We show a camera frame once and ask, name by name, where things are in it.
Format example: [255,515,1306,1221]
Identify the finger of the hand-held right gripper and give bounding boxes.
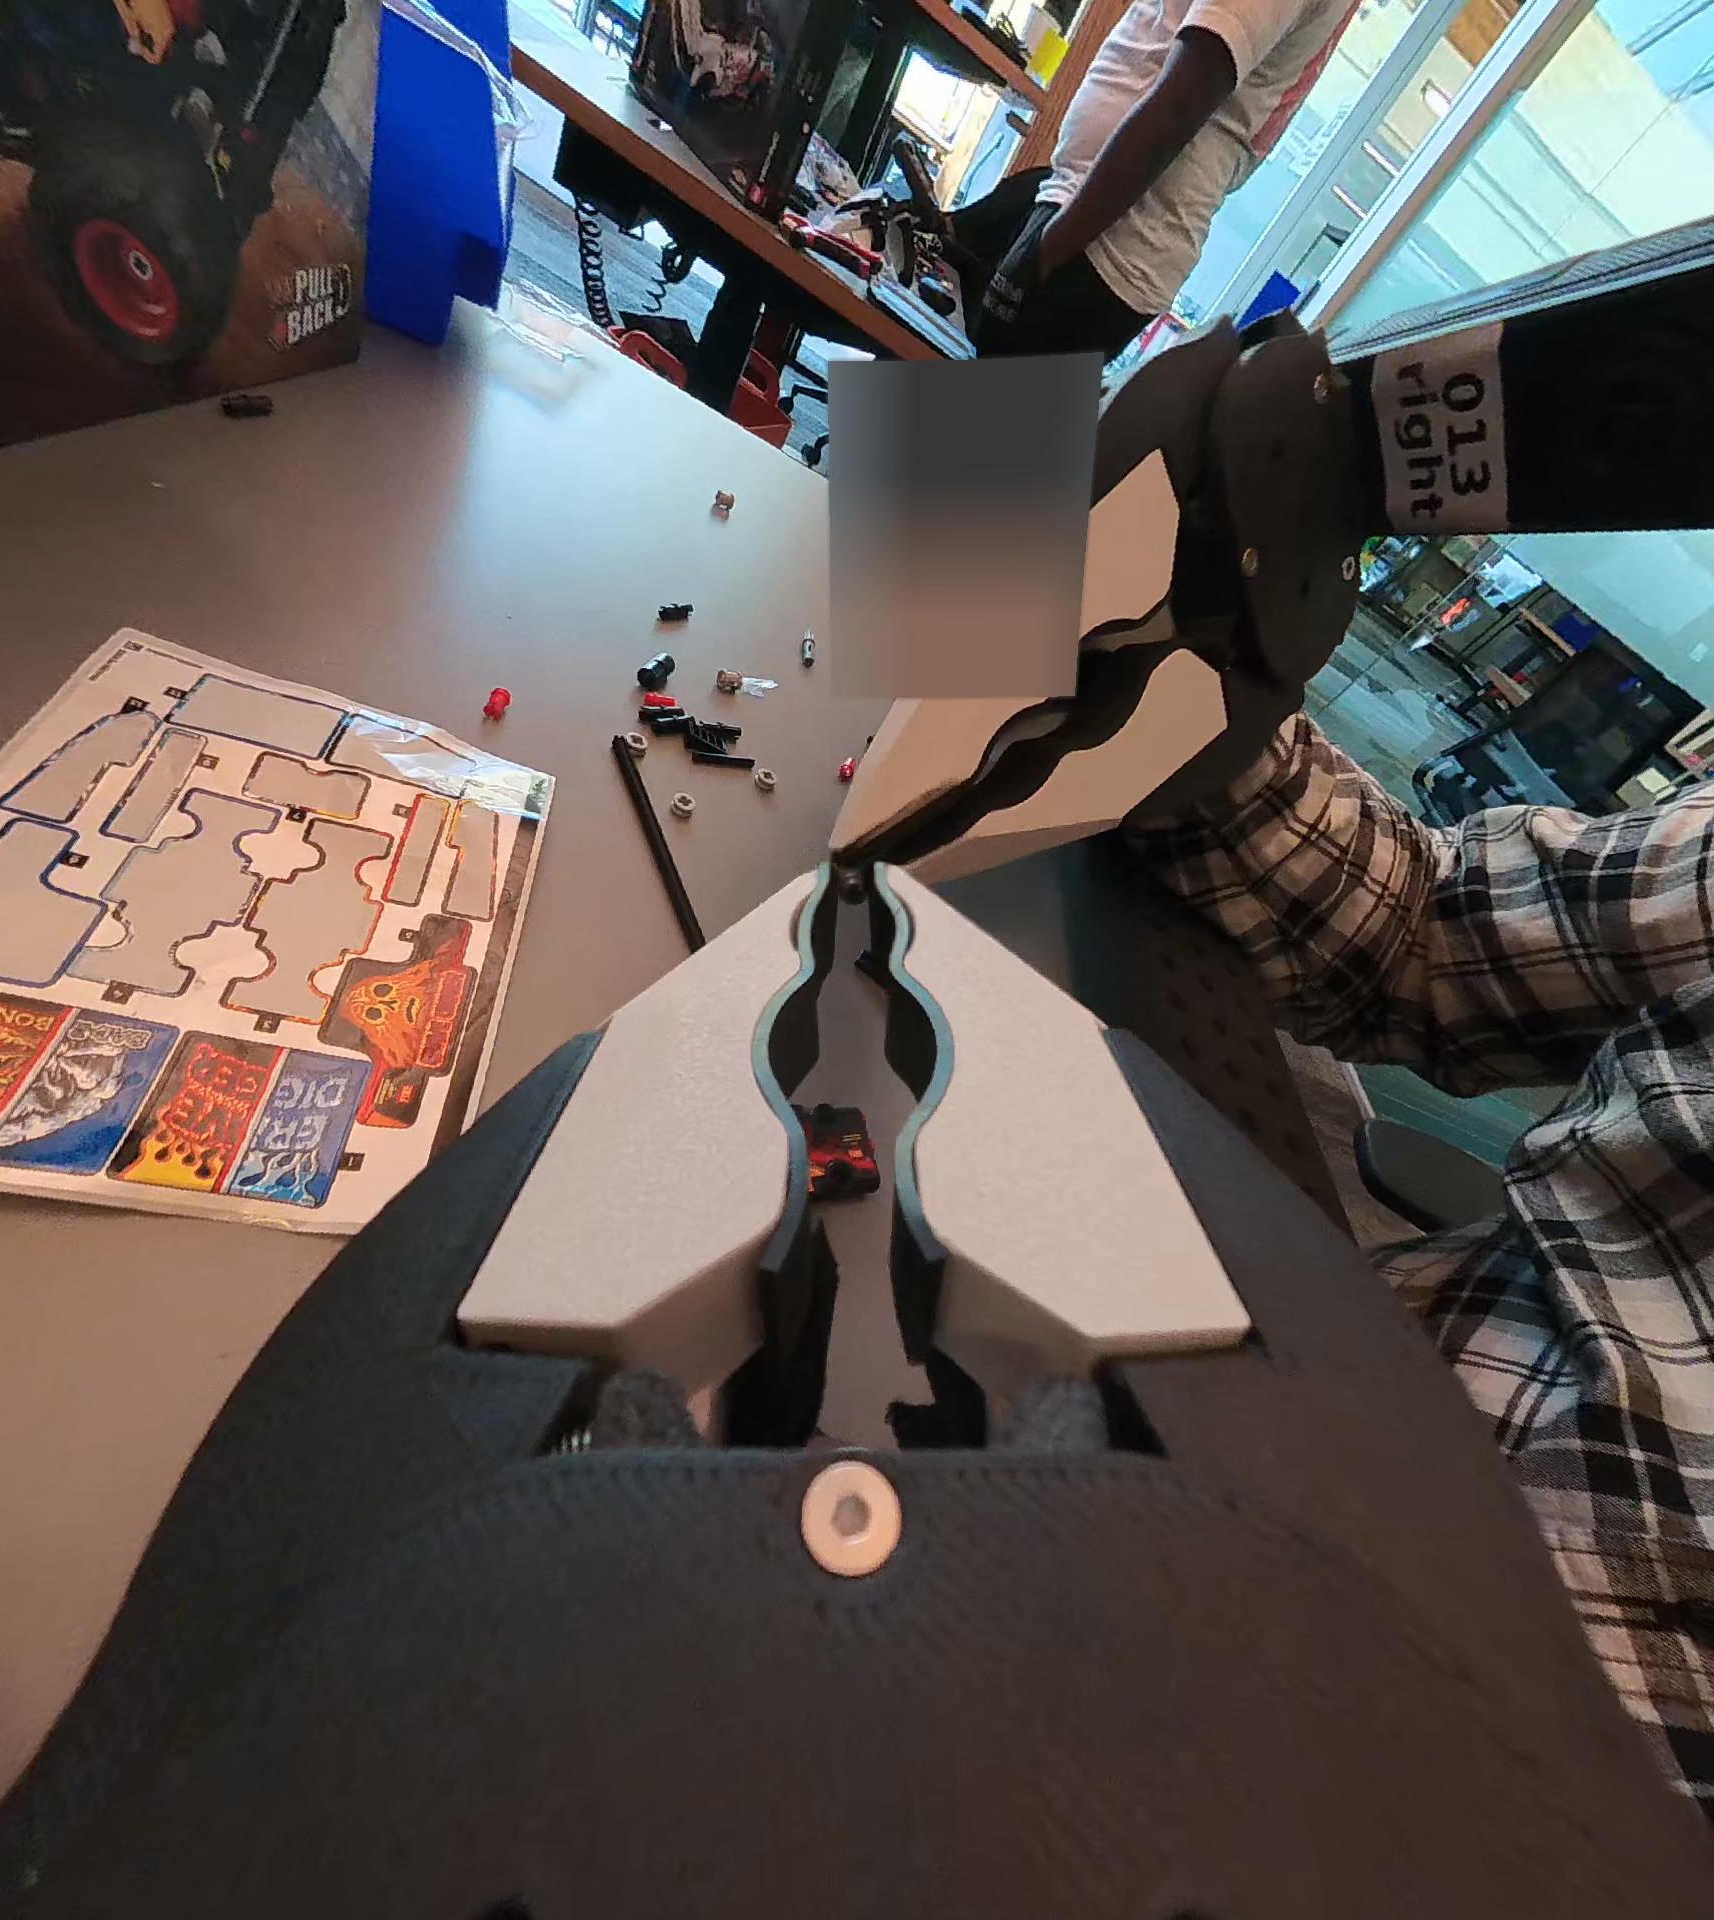
[826,450,1189,863]
[860,642,1240,889]

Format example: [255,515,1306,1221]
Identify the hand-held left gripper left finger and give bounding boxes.
[452,863,860,1448]

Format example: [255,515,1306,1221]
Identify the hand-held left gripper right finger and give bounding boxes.
[860,863,1260,1448]

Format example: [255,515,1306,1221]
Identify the flame printed black toy panel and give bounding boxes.
[788,1101,886,1202]

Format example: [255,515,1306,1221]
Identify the person's right forearm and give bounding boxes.
[1117,711,1714,1202]

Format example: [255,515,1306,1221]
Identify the pile of black toy pins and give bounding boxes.
[638,697,747,769]

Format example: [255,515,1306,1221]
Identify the long black toy axle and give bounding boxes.
[612,731,710,953]

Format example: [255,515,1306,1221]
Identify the black chair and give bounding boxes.
[1354,1116,1531,1235]

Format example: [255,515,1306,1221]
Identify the wooden table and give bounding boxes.
[508,0,1062,414]

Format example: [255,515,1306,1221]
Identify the background storage shelves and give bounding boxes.
[1357,523,1714,820]

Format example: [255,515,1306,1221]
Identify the toy sticker sheet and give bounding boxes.
[0,626,559,1235]

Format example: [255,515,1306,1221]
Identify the clear plastic bag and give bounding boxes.
[474,284,612,404]

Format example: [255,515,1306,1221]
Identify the person's plaid shirt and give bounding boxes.
[1374,1153,1714,1920]

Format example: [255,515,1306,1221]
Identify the dark toy box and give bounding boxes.
[628,0,866,204]

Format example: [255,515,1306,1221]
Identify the blue plastic bin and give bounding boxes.
[364,0,517,349]

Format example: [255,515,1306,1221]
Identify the monster truck toy box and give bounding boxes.
[0,0,368,474]

